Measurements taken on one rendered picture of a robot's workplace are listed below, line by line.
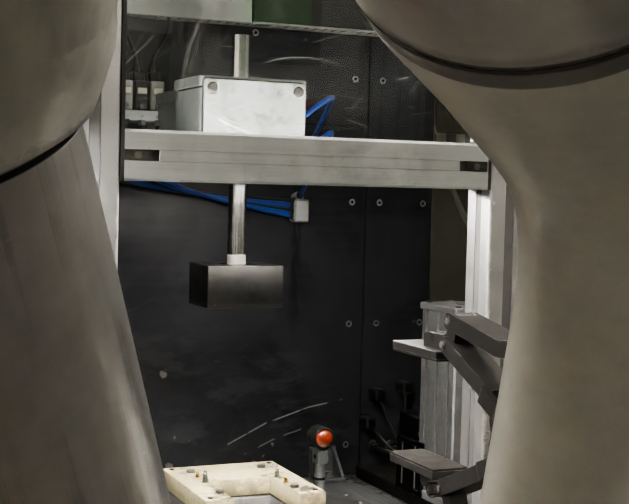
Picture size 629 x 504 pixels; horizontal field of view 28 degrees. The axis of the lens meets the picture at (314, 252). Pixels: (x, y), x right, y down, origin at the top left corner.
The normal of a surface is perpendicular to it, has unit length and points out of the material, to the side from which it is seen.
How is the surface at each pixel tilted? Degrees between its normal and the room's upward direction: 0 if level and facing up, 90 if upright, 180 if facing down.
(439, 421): 90
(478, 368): 24
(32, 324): 98
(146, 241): 90
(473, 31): 156
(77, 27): 105
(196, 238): 90
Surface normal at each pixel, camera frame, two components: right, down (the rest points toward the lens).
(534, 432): -0.69, 0.35
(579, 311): -0.49, 0.63
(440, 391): -0.91, 0.00
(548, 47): -0.01, 0.92
